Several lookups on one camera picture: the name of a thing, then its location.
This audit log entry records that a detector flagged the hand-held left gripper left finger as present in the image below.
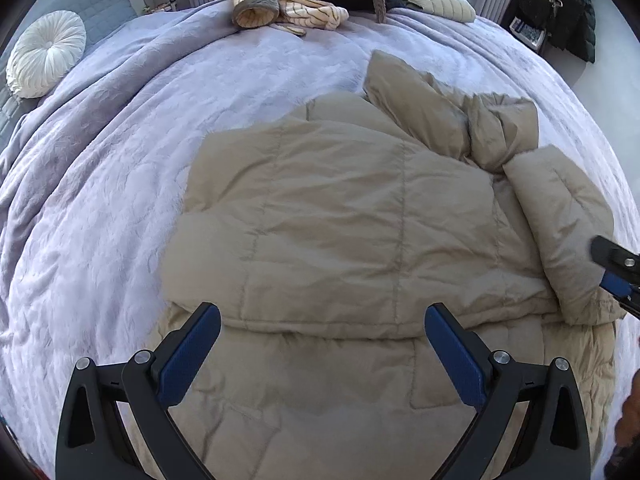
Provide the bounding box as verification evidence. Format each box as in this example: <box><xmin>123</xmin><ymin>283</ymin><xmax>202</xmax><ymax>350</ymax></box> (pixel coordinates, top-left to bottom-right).
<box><xmin>55</xmin><ymin>302</ymin><xmax>222</xmax><ymax>480</ymax></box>

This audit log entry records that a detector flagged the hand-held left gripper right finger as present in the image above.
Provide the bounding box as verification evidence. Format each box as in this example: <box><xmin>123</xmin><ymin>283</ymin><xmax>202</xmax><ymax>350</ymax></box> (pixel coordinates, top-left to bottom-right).
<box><xmin>424</xmin><ymin>302</ymin><xmax>592</xmax><ymax>480</ymax></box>

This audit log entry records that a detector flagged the beige puffer jacket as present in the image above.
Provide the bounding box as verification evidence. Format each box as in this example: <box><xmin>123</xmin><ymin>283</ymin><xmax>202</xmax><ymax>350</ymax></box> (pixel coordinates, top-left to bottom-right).
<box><xmin>156</xmin><ymin>50</ymin><xmax>628</xmax><ymax>480</ymax></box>

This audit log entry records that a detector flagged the lavender fleece blanket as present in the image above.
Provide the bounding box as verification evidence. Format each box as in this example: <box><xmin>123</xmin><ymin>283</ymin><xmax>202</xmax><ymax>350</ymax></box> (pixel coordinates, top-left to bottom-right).
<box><xmin>0</xmin><ymin>0</ymin><xmax>628</xmax><ymax>466</ymax></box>

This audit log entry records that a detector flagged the small blue printed box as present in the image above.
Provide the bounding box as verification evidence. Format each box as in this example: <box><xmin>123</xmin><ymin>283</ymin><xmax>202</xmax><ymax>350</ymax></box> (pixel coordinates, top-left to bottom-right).
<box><xmin>508</xmin><ymin>16</ymin><xmax>547</xmax><ymax>52</ymax></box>

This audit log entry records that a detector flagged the black hanging coat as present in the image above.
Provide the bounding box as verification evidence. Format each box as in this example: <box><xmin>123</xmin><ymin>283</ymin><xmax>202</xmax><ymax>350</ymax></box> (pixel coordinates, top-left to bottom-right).
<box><xmin>517</xmin><ymin>0</ymin><xmax>599</xmax><ymax>64</ymax></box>

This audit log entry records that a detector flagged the round white pleated cushion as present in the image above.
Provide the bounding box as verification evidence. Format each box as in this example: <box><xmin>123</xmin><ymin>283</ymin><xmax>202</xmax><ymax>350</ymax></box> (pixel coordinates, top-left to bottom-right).
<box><xmin>6</xmin><ymin>10</ymin><xmax>87</xmax><ymax>99</ymax></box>

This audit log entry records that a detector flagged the blue-grey quilted headboard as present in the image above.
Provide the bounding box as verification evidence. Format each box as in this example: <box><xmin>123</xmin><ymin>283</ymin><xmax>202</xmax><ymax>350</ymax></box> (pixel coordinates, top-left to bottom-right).
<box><xmin>0</xmin><ymin>0</ymin><xmax>139</xmax><ymax>136</ymax></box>

